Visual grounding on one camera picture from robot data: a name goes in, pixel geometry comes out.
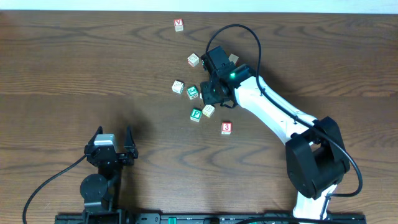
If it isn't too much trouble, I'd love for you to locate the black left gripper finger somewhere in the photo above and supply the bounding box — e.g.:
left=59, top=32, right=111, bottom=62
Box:
left=124, top=126, right=136, bottom=149
left=88, top=126, right=103, bottom=146

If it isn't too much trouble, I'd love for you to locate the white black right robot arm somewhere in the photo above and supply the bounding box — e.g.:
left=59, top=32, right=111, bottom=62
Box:
left=200, top=62, right=352, bottom=220

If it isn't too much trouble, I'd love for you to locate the red 3 wooden block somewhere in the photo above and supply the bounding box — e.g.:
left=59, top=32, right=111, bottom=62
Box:
left=221, top=122, right=233, bottom=134

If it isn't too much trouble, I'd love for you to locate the wooden block letter A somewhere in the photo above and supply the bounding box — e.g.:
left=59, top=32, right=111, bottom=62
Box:
left=172, top=80, right=184, bottom=94

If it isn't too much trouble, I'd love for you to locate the green J wooden block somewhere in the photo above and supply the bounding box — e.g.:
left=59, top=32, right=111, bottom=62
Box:
left=187, top=85, right=199, bottom=100

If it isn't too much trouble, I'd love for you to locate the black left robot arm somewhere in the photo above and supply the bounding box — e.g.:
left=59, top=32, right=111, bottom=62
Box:
left=80, top=127, right=138, bottom=223

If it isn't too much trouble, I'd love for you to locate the green F wooden block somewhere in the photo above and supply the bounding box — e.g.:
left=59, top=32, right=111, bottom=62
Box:
left=190, top=108, right=202, bottom=123

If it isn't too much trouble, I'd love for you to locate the red U wooden block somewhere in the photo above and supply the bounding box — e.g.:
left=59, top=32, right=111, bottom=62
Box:
left=187, top=53, right=200, bottom=67

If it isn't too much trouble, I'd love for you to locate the red V wooden block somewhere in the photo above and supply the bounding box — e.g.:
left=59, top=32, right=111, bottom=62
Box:
left=174, top=18, right=184, bottom=32

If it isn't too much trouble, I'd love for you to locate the plain yellowish wooden block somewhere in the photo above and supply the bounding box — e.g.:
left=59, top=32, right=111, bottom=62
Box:
left=202, top=105, right=215, bottom=118

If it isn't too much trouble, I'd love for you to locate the plain wooden block far right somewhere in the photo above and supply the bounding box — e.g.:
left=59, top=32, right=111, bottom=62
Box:
left=228, top=54, right=239, bottom=65

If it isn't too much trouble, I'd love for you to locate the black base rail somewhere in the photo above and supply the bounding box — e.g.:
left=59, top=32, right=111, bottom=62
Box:
left=54, top=212, right=368, bottom=224

